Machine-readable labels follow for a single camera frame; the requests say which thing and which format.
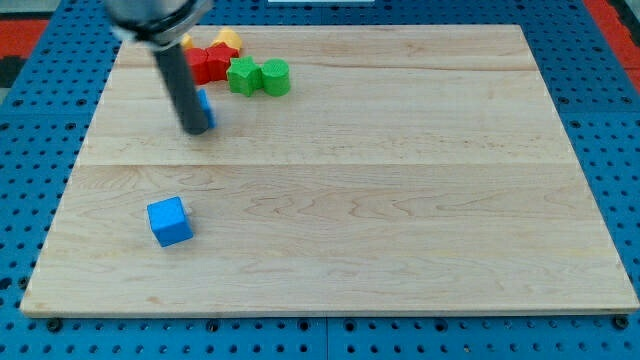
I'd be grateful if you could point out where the blue cube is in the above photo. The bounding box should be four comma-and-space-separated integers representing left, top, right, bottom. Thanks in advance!
147, 197, 194, 247

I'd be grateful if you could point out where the green cylinder block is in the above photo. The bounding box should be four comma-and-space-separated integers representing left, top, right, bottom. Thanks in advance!
261, 58, 291, 97

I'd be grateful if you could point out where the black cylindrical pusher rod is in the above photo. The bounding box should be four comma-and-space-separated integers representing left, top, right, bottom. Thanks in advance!
153, 44, 209, 135

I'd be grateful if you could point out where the green star block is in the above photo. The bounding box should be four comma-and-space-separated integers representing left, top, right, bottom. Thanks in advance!
227, 56, 263, 97

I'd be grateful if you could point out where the small yellow block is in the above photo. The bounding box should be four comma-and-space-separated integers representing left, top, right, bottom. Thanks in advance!
181, 34, 194, 50

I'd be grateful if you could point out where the red star block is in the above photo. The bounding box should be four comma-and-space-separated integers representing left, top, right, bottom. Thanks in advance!
205, 42, 239, 81

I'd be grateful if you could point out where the light wooden board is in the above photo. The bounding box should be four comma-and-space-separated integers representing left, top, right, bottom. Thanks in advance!
21, 25, 639, 318

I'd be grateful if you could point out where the yellow rounded block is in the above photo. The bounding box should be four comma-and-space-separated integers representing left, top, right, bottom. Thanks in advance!
211, 27, 243, 50

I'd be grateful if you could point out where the blue block behind rod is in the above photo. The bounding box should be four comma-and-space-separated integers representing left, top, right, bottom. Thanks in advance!
197, 88, 216, 129

